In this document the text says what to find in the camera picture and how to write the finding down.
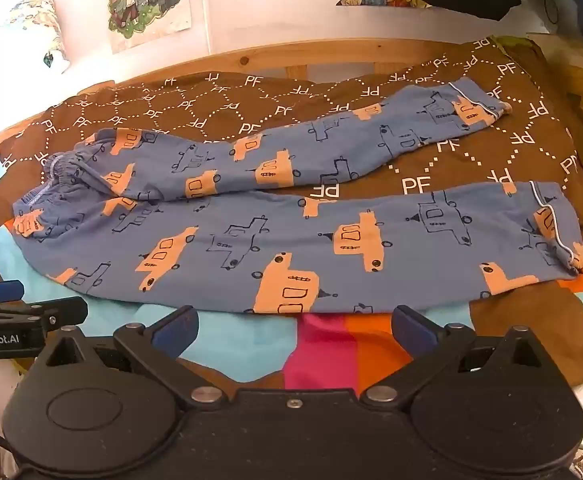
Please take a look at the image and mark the brown patterned blanket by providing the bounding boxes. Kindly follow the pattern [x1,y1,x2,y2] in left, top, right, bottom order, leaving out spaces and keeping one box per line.
[0,35,583,241]

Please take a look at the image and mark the pale printed wall poster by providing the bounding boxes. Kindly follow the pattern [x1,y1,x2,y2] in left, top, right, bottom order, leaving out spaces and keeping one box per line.
[9,0,70,73]

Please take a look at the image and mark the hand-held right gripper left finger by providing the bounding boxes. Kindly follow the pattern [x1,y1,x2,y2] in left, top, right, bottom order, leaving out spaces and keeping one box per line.
[36,305,228,409]

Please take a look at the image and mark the blue pants with orange print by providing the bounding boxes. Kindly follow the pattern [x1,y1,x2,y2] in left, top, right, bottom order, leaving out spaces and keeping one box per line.
[12,80,583,316]

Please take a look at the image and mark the cartoon figure wall poster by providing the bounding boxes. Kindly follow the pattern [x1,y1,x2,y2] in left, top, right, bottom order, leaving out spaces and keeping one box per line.
[106,0,193,55]

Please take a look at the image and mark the white wall conduit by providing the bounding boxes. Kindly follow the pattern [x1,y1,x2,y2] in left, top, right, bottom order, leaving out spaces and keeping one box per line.
[199,0,213,49]

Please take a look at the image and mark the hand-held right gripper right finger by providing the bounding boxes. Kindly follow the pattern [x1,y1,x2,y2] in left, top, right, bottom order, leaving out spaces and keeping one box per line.
[360,304,552,407]

